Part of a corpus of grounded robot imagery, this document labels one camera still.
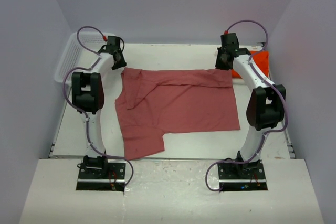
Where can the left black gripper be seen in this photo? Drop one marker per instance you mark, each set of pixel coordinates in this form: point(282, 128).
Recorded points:
point(122, 63)

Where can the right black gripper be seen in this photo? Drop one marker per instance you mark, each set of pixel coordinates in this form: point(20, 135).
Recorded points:
point(219, 65)

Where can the pink t shirt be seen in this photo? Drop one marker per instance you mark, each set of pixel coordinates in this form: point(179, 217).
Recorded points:
point(154, 103)

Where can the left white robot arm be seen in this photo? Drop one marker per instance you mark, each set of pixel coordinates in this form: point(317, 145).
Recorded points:
point(87, 97)

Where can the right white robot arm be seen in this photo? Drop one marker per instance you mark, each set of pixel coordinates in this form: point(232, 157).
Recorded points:
point(264, 111)

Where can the white plastic basket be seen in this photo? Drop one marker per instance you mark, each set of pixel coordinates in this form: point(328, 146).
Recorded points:
point(75, 56)

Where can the folded orange t shirt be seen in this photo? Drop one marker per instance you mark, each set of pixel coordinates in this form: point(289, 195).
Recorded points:
point(262, 61)

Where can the folded white t shirt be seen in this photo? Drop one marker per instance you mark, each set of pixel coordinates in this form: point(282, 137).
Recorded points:
point(238, 81)

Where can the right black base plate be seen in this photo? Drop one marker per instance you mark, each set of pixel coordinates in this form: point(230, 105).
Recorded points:
point(247, 177)

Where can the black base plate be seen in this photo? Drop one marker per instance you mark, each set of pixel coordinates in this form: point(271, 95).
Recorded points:
point(247, 177)
point(111, 178)

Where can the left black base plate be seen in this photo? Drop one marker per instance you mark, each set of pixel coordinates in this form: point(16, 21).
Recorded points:
point(111, 178)

